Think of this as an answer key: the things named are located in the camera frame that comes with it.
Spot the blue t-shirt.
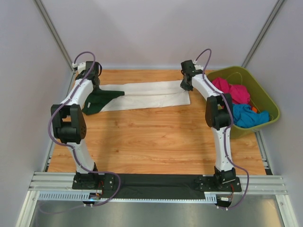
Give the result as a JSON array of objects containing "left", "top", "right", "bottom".
[{"left": 233, "top": 104, "right": 270, "bottom": 129}]

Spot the olive green plastic bin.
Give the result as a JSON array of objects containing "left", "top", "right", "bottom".
[{"left": 206, "top": 66, "right": 280, "bottom": 139}]

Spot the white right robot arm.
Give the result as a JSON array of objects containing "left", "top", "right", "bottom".
[{"left": 180, "top": 60, "right": 236, "bottom": 191}]

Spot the aluminium corner frame post left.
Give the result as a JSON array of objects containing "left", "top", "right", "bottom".
[{"left": 33, "top": 0, "right": 73, "bottom": 71}]

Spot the grey slotted cable duct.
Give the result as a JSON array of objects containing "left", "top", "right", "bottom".
[{"left": 37, "top": 191, "right": 217, "bottom": 204}]

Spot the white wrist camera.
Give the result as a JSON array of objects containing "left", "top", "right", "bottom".
[
  {"left": 72, "top": 62, "right": 86, "bottom": 73},
  {"left": 193, "top": 61, "right": 204, "bottom": 70}
]

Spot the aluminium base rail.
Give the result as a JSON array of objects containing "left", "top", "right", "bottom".
[{"left": 29, "top": 172, "right": 288, "bottom": 195}]

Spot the white and green raglan t-shirt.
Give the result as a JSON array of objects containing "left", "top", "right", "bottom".
[{"left": 82, "top": 80, "right": 190, "bottom": 115}]

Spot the magenta pink t-shirt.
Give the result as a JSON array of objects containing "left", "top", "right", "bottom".
[{"left": 212, "top": 78, "right": 250, "bottom": 104}]

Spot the aluminium corner frame post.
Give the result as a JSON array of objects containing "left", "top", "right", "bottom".
[
  {"left": 33, "top": 0, "right": 73, "bottom": 71},
  {"left": 241, "top": 0, "right": 286, "bottom": 68}
]

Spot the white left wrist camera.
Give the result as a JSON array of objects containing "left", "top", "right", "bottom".
[{"left": 72, "top": 62, "right": 86, "bottom": 73}]

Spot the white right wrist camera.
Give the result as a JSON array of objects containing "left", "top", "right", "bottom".
[{"left": 193, "top": 61, "right": 204, "bottom": 70}]

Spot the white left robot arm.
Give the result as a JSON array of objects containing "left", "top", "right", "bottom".
[{"left": 49, "top": 61, "right": 102, "bottom": 190}]

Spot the aluminium corner frame post right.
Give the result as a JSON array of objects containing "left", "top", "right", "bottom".
[{"left": 241, "top": 0, "right": 286, "bottom": 68}]

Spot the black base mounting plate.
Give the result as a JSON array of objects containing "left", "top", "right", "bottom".
[{"left": 72, "top": 173, "right": 242, "bottom": 200}]

